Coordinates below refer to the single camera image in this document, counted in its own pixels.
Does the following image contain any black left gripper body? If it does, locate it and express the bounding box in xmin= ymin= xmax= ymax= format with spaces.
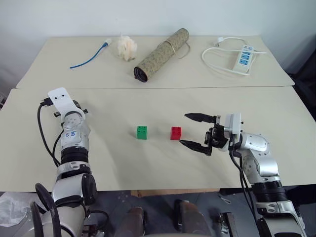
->
xmin=53 ymin=99 xmax=89 ymax=118

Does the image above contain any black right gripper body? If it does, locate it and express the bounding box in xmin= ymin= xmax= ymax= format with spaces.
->
xmin=204 ymin=114 xmax=229 ymax=150

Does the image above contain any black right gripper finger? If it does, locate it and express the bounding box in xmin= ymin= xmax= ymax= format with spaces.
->
xmin=178 ymin=139 xmax=213 ymax=157
xmin=184 ymin=113 xmax=218 ymax=124

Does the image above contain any red toy cube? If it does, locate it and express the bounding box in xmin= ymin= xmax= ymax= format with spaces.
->
xmin=170 ymin=126 xmax=183 ymax=141

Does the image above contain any green toy cube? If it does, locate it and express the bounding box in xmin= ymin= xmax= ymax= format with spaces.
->
xmin=136 ymin=125 xmax=148 ymax=140

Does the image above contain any rolled patterned mat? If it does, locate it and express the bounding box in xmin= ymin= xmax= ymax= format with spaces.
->
xmin=133 ymin=28 xmax=191 ymax=83

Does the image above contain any cream mesh bath sponge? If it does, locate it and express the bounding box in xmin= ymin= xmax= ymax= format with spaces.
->
xmin=115 ymin=32 xmax=138 ymax=61

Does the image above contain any brown rounded shape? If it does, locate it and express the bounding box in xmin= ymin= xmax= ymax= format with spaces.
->
xmin=115 ymin=206 xmax=149 ymax=237

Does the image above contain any clear plastic bag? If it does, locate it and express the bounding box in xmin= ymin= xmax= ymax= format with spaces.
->
xmin=0 ymin=192 xmax=34 ymax=224

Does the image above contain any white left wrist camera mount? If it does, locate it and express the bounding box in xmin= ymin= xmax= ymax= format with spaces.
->
xmin=47 ymin=87 xmax=87 ymax=119

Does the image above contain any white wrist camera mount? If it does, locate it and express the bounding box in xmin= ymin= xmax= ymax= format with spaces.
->
xmin=47 ymin=87 xmax=87 ymax=119
xmin=224 ymin=113 xmax=244 ymax=137

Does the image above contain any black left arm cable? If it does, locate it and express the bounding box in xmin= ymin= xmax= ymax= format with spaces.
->
xmin=37 ymin=98 xmax=63 ymax=166

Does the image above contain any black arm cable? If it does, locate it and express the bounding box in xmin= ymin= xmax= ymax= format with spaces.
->
xmin=37 ymin=98 xmax=63 ymax=166
xmin=228 ymin=148 xmax=263 ymax=237

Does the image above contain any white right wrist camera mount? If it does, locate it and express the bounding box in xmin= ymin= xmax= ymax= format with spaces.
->
xmin=224 ymin=113 xmax=244 ymax=137

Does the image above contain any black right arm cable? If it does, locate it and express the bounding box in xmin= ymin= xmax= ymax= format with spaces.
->
xmin=228 ymin=148 xmax=263 ymax=237

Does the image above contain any tan string on mat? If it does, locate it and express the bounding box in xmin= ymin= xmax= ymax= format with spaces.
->
xmin=158 ymin=40 xmax=192 ymax=60

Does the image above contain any blue cable with white plug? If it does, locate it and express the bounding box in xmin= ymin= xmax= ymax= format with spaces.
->
xmin=69 ymin=38 xmax=113 ymax=70

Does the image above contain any white power strip with cord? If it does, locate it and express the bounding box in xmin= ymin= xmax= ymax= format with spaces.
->
xmin=201 ymin=36 xmax=268 ymax=77

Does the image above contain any metal clamp bracket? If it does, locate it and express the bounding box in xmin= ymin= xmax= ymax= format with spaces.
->
xmin=216 ymin=211 xmax=238 ymax=235

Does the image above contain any thick black hose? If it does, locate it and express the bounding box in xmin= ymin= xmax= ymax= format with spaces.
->
xmin=29 ymin=182 xmax=63 ymax=237

